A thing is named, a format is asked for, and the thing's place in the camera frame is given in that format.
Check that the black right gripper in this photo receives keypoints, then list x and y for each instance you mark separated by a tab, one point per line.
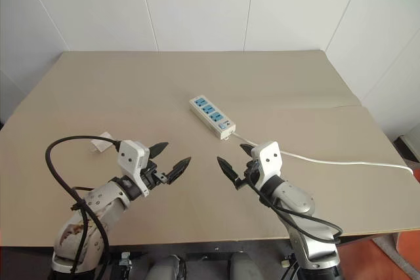
251	173

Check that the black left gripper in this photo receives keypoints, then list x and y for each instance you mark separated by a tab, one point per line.
152	176

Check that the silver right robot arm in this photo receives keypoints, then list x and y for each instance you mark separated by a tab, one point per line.
295	198

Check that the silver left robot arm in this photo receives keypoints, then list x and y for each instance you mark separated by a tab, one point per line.
98	201

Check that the white power strip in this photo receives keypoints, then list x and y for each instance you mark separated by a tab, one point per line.
210	116

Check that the white plug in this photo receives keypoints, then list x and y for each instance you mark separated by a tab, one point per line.
100	144

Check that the grey rounded shape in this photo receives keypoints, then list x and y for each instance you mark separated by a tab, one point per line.
167	268
244	267

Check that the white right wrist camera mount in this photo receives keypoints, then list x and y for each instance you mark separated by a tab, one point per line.
269	155

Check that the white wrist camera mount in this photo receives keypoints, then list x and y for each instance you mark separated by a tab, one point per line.
269	155
131	155

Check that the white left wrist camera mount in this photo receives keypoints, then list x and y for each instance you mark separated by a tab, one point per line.
131	155

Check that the black table frame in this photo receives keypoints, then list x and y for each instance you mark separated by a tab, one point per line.
197	246

